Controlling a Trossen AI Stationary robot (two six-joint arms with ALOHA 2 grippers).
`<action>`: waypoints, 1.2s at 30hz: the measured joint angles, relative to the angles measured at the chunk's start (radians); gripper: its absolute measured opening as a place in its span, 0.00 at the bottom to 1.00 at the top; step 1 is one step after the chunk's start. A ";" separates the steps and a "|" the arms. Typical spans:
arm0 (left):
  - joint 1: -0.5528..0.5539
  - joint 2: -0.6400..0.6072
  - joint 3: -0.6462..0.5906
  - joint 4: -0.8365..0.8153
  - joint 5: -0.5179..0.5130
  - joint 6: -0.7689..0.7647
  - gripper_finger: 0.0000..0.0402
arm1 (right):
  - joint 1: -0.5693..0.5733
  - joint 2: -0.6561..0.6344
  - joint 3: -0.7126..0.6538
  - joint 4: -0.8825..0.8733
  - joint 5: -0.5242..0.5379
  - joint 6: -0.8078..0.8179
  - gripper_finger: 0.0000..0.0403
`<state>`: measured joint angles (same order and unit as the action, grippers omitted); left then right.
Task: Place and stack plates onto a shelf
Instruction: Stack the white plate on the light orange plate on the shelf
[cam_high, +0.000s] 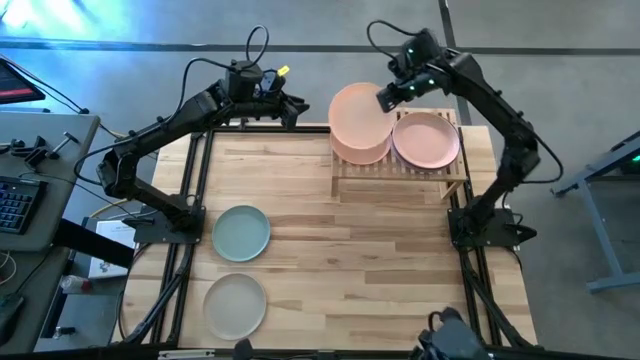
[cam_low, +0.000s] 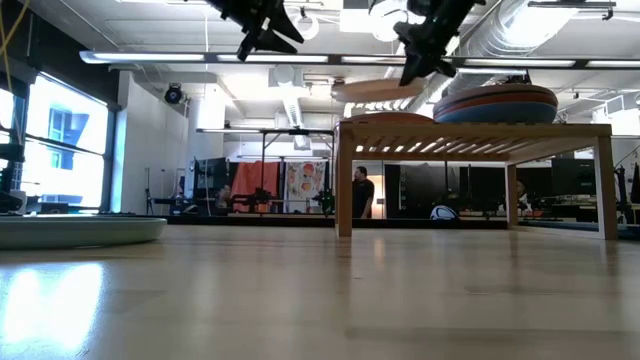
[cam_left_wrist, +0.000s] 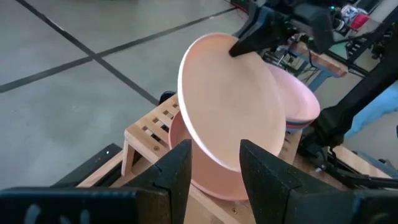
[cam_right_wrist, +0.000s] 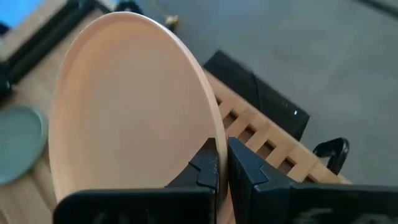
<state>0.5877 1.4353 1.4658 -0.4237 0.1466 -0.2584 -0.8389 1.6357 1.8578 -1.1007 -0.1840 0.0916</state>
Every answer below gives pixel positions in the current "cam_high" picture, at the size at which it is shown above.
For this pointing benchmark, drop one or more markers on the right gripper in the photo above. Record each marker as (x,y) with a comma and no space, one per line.
(422,85)

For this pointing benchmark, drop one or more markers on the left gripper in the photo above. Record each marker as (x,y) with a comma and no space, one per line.
(255,107)

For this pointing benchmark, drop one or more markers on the light peach plate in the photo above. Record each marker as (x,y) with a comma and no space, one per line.
(357,117)

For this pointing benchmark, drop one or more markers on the dusty pink plate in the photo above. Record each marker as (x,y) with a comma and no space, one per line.
(425,140)

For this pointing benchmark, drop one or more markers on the sage green plate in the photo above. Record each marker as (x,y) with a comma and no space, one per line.
(241,233)

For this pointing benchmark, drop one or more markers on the beige grey plate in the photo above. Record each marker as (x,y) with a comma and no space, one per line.
(235,306)

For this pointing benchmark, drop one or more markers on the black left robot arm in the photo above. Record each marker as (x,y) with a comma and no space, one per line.
(165,125)

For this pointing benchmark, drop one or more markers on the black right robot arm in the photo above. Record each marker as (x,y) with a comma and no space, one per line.
(480,85)

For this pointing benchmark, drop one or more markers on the wooden slatted shelf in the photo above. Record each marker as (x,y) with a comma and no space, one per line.
(395,172)

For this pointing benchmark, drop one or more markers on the white cardboard box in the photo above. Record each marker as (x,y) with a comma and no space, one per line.
(117,232)

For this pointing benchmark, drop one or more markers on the grey side desk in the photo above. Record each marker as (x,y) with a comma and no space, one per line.
(65,175)

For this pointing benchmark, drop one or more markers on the black device with green light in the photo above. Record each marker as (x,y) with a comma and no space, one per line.
(631,160)

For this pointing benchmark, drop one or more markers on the blue-grey metal stand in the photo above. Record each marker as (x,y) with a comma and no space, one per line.
(607,235)

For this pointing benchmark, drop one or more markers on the black bench clamp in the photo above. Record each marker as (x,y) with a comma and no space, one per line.
(35,152)

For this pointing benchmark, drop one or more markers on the small red-capped bottle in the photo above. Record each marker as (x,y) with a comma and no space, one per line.
(75,285)

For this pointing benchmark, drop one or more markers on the dark computer monitor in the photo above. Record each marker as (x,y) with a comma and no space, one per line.
(15,85)

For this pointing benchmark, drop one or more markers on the backlit black keyboard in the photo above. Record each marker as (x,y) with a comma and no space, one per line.
(20,205)

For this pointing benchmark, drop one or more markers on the small black cylinder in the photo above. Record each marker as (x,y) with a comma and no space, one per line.
(65,331)

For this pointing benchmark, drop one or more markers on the black computer mouse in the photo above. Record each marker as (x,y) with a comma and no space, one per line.
(10,315)

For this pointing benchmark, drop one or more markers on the black aluminium table frame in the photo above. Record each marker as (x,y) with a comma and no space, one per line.
(315,129)

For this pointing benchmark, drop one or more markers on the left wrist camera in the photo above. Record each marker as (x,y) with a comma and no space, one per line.
(272,82)

